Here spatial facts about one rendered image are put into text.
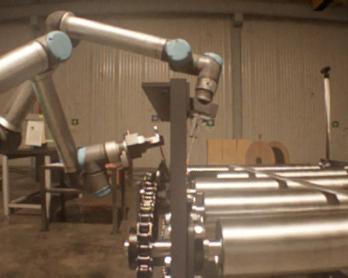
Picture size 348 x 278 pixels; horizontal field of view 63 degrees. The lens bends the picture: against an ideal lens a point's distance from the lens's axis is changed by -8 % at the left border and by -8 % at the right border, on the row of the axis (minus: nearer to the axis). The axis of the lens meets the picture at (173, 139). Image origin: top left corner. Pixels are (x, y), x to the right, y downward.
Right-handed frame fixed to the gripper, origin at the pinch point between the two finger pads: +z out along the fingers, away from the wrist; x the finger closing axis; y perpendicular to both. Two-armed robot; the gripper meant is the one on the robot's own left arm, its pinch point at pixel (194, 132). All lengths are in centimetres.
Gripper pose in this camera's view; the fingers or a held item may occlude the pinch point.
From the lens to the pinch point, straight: 122.8
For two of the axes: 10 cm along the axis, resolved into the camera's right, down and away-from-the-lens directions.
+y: 0.1, -1.7, -9.9
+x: 9.7, 2.5, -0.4
